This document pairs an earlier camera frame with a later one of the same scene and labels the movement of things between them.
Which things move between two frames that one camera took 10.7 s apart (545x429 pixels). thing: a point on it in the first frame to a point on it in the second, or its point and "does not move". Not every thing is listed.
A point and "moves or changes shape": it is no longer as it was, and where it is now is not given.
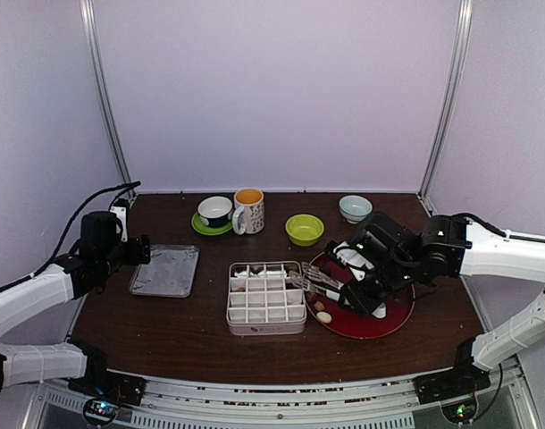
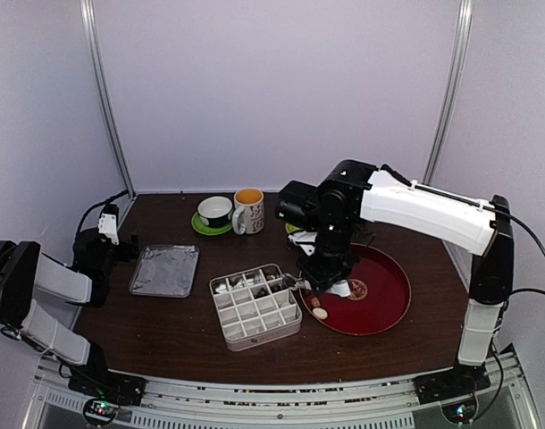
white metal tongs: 314,279 moves or changes shape
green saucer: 200,226 does not move
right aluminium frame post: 442,128 does not move
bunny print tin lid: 170,273 does not move
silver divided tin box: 263,301 moves or changes shape
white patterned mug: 248,216 does not move
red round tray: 331,315 does not move
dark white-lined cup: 215,211 does not move
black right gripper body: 393,275 to 335,256
